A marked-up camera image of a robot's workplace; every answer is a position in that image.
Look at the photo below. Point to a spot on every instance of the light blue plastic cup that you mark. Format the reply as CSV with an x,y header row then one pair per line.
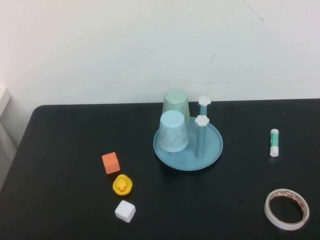
x,y
173,132

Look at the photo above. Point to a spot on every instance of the orange foam cube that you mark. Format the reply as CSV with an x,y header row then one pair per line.
x,y
110,163

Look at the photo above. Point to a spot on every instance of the white green glue stick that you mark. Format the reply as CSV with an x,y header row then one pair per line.
x,y
274,142

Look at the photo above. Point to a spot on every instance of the white double-sided tape roll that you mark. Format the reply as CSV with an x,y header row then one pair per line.
x,y
285,225

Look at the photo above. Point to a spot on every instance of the pale green plastic cup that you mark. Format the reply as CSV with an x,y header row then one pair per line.
x,y
176,102

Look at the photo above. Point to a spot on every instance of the yellow rubber duck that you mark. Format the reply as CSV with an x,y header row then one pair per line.
x,y
122,185

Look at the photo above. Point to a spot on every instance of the white foam cube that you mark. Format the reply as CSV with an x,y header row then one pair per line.
x,y
125,211

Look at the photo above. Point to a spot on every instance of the blue cup stand with posts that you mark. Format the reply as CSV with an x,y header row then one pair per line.
x,y
212,147

